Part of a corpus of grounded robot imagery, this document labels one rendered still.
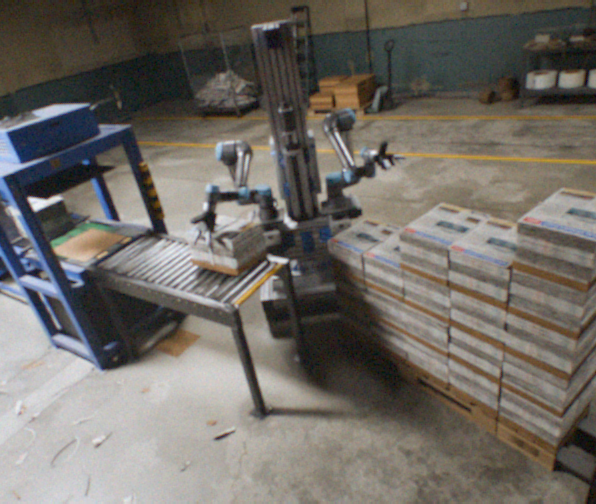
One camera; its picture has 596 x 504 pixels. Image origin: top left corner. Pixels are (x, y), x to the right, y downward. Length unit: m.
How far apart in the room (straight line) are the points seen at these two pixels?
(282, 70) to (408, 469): 2.45
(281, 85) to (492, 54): 6.17
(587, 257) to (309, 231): 1.92
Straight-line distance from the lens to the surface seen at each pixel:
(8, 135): 3.27
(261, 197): 3.20
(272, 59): 3.15
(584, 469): 2.70
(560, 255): 1.96
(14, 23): 11.69
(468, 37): 9.01
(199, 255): 2.82
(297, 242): 3.33
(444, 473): 2.65
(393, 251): 2.65
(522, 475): 2.70
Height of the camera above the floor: 2.20
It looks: 30 degrees down
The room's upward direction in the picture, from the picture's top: 11 degrees counter-clockwise
